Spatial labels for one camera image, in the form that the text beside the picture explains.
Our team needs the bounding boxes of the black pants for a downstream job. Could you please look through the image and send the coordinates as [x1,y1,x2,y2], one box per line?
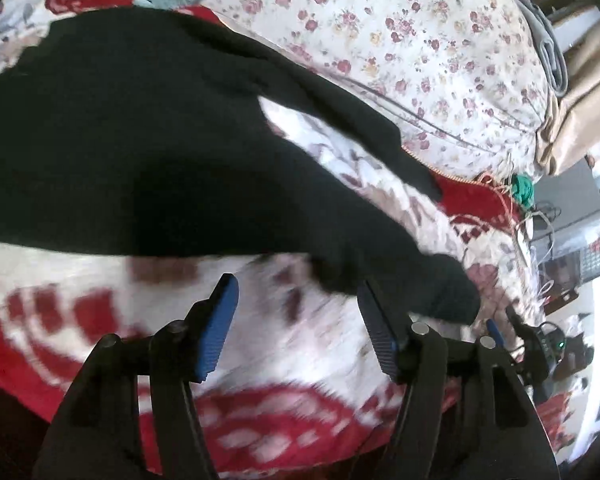
[0,7,482,326]

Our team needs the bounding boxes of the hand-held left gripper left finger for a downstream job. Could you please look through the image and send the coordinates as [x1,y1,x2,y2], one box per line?
[32,273,241,480]

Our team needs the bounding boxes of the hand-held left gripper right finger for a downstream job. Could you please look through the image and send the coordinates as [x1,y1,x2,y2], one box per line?
[356,279,561,480]

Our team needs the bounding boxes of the white charger with cable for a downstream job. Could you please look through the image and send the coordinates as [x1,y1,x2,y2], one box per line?
[514,215,556,271]

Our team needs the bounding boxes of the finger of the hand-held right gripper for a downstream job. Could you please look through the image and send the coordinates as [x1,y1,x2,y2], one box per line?
[505,305,529,337]
[485,317,506,352]

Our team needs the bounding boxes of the beige curtain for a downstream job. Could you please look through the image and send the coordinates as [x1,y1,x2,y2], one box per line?
[534,19,600,177]

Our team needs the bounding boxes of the red and white plush blanket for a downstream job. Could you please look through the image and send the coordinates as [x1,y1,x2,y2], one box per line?
[0,0,578,477]

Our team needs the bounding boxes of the floral quilt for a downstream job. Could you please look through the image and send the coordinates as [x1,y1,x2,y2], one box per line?
[200,0,552,182]

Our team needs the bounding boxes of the grey cloth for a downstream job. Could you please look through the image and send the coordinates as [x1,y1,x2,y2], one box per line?
[515,0,569,97]

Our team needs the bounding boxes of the green yarn ball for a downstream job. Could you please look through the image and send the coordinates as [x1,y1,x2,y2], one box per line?
[510,172,536,209]

